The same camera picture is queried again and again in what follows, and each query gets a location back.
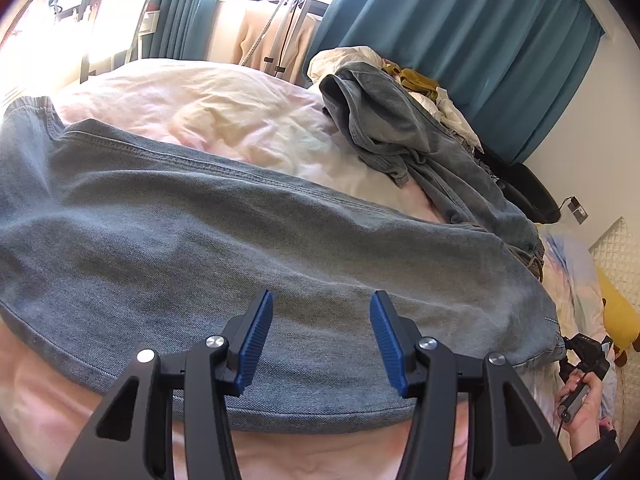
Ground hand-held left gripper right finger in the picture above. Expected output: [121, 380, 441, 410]
[369, 290, 573, 480]

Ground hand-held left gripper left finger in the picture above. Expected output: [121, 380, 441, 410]
[55, 289, 274, 480]

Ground light blue denim jeans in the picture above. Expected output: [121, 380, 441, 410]
[0, 96, 566, 436]

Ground dark grey-blue denim jeans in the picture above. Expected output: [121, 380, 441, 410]
[319, 62, 546, 281]

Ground person's right forearm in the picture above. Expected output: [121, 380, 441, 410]
[570, 424, 623, 480]

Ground pile of white and yellow clothes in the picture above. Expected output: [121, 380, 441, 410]
[306, 46, 483, 153]

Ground person's right hand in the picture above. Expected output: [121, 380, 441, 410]
[557, 372, 608, 448]

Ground yellow plush toy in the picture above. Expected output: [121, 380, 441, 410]
[595, 266, 640, 363]

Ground pastel tie-dye pillow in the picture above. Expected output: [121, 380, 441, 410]
[537, 232, 618, 426]

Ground pink pastel duvet bed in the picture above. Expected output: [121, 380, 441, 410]
[0, 57, 621, 480]

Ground mustard yellow cloth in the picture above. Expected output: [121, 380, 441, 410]
[382, 62, 441, 98]

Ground beige draped cloth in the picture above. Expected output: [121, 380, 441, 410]
[235, 2, 326, 83]

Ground wide teal curtain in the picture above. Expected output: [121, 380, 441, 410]
[305, 0, 607, 166]

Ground narrow teal curtain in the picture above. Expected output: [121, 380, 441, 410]
[135, 0, 246, 66]

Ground white chair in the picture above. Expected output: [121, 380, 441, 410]
[80, 0, 153, 83]

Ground wall socket with plug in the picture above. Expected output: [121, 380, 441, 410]
[557, 196, 590, 224]

